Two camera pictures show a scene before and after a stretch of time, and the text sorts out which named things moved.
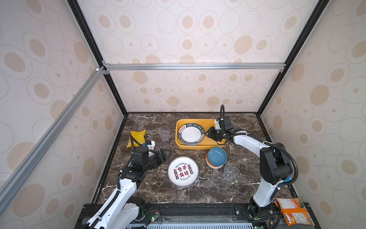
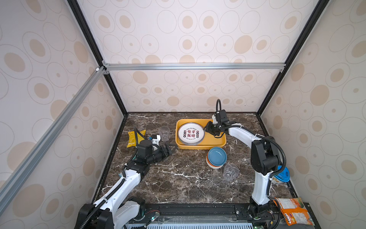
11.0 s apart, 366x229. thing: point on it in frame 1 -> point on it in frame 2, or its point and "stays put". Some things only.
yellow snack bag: [139, 135] stays put
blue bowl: [217, 156] stays put
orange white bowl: [210, 165] stays put
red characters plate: [183, 171] -> [191, 133]
